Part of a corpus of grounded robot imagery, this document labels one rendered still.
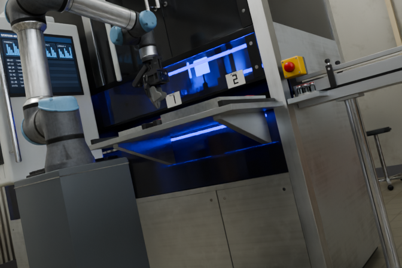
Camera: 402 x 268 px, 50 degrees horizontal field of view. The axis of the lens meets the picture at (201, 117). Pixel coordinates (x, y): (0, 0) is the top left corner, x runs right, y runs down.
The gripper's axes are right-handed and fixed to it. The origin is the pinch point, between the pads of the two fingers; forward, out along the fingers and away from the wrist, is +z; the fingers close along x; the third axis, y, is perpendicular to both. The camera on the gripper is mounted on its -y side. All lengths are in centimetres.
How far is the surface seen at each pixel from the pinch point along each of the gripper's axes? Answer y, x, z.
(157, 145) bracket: -11.5, 8.8, 15.6
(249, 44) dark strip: 39.2, 19.0, -15.3
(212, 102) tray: 39.0, -18.4, 8.3
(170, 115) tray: 20.8, -18.2, 8.2
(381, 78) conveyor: 82, 30, 11
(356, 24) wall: 0, 411, -93
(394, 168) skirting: 0, 411, 88
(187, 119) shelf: 29.2, -20.7, 11.7
